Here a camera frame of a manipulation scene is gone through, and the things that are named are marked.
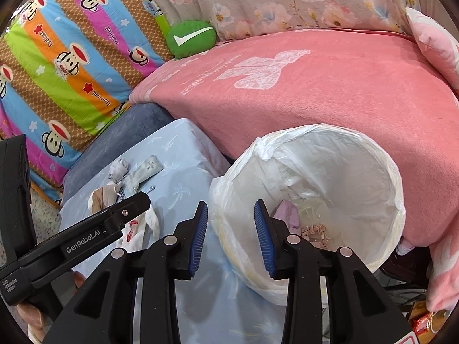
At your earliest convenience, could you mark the red gold snack wrapper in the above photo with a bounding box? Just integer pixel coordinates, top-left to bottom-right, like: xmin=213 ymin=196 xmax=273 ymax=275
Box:
xmin=409 ymin=300 xmax=450 ymax=344

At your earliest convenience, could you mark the green checkmark plush cushion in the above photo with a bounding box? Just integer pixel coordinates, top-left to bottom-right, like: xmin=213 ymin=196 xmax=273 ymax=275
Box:
xmin=166 ymin=20 xmax=217 ymax=59

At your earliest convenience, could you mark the grey rolled sock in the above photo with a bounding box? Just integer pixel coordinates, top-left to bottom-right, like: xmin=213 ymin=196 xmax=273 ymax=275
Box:
xmin=107 ymin=158 xmax=129 ymax=184

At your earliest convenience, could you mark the white plastic trash bag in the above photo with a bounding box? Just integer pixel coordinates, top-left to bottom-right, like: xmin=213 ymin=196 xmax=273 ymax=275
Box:
xmin=209 ymin=124 xmax=406 ymax=305

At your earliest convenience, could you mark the blue-grey velvet cushion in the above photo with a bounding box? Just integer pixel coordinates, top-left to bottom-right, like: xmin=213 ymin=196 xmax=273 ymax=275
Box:
xmin=62 ymin=103 xmax=174 ymax=202

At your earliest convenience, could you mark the colourful monkey striped quilt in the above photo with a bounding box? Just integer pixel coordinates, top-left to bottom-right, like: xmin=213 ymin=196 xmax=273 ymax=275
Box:
xmin=1 ymin=0 xmax=171 ymax=204

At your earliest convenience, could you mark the white glove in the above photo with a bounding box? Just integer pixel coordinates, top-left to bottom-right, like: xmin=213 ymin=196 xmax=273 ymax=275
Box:
xmin=116 ymin=207 xmax=160 ymax=252

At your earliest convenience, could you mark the pink cloth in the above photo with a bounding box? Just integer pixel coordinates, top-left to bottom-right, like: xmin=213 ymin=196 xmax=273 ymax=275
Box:
xmin=273 ymin=200 xmax=301 ymax=235

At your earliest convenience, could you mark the pink fleece blanket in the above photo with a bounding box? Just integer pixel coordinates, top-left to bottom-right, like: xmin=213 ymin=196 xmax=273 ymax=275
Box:
xmin=129 ymin=29 xmax=458 ymax=311

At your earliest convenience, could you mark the pink white pillow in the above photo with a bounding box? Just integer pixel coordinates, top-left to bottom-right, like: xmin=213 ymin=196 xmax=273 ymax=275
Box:
xmin=405 ymin=7 xmax=458 ymax=95

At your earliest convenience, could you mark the person's left hand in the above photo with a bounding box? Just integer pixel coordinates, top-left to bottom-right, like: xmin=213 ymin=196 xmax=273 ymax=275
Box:
xmin=15 ymin=271 xmax=87 ymax=344

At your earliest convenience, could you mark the beige stocking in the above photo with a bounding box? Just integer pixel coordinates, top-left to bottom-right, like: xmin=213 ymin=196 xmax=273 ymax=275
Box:
xmin=88 ymin=184 xmax=120 ymax=215

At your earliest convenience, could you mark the light blue palm-print sheet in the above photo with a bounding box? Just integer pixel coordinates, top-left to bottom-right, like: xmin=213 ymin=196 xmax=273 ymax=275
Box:
xmin=58 ymin=117 xmax=288 ymax=344

